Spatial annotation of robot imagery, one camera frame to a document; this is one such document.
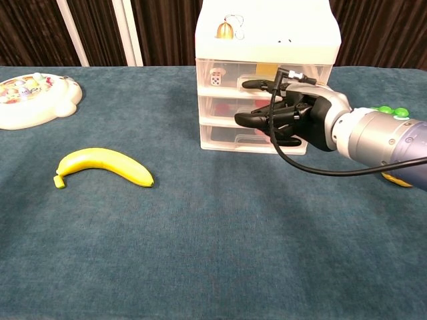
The yellow toy pear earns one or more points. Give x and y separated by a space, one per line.
397 180

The red round toy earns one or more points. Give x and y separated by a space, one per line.
223 108

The white plastic drawer unit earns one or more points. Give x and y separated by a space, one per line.
267 33

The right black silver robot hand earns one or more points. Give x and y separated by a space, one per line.
317 116

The white dice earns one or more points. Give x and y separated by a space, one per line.
215 80

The blue velvet tablecloth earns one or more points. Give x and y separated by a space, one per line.
213 250

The clear drawer with red toys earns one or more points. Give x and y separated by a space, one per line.
207 110

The white frame post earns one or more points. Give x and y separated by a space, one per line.
73 33
128 33

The yellow cube block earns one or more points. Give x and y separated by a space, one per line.
267 68

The white fishing game toy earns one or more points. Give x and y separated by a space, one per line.
50 110

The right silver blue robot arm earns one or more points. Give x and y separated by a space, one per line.
383 140

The dark brown pleated curtain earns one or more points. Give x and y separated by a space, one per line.
33 33

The yellow toy banana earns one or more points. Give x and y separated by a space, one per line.
110 161

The green building block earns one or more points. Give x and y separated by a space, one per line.
385 109

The clear drawer with glue stick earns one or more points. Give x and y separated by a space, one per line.
230 71

